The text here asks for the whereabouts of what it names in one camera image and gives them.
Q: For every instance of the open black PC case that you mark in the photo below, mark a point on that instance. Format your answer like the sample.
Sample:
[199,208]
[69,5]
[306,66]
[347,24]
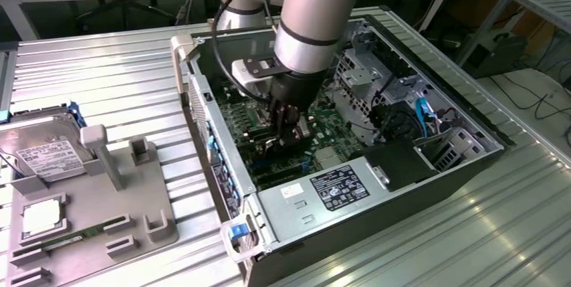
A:
[402,226]

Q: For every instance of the white side table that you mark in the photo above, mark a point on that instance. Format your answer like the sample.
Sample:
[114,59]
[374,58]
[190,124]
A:
[512,106]

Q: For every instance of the silver CPU chip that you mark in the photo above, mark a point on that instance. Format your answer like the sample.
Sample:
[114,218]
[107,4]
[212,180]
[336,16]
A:
[41,218]

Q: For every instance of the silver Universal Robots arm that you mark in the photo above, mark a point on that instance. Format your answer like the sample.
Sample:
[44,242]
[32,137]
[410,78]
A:
[312,16]

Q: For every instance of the silver disk bay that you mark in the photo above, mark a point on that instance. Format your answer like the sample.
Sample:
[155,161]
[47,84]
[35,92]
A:
[463,146]

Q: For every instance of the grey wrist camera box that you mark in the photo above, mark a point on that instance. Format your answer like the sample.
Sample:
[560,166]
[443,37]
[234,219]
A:
[250,83]

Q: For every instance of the blue disk carrier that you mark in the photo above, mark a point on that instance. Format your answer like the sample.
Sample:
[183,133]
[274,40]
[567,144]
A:
[78,116]

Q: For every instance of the long black expansion slot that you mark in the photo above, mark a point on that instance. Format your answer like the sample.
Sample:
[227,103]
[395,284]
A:
[287,180]
[279,174]

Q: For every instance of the grey parts rack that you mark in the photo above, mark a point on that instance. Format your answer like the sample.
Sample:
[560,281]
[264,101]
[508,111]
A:
[90,200]

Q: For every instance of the silver perforated drive cage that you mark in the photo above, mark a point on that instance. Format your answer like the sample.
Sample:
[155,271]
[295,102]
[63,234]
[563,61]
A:
[362,79]

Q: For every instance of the silver power supply unit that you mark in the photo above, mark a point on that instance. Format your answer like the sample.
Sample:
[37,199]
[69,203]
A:
[286,213]

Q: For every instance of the blue case latch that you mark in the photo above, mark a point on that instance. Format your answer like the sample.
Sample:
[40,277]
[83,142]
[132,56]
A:
[238,230]

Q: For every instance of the blue card retention clip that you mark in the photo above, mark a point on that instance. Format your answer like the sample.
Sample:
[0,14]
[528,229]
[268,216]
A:
[230,180]
[220,157]
[211,140]
[235,195]
[224,169]

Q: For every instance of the silver chipset heatsink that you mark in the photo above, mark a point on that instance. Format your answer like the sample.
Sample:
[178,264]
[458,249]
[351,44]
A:
[330,157]

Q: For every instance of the green RAM stick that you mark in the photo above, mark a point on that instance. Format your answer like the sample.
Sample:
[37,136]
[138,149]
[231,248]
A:
[84,233]

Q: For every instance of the silver hard disk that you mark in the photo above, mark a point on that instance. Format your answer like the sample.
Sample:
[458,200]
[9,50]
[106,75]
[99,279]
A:
[44,153]

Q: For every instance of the low-profile graphics card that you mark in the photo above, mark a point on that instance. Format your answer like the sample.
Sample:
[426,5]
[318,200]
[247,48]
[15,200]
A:
[272,148]

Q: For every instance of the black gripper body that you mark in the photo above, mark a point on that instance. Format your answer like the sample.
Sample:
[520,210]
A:
[296,89]

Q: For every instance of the green motherboard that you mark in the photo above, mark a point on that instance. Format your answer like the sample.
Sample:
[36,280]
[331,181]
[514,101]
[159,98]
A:
[330,129]

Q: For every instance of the grey metal frame post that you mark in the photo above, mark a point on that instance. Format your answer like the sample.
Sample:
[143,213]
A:
[7,76]

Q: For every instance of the black box under shelf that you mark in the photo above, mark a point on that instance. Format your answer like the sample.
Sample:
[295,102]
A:
[499,56]

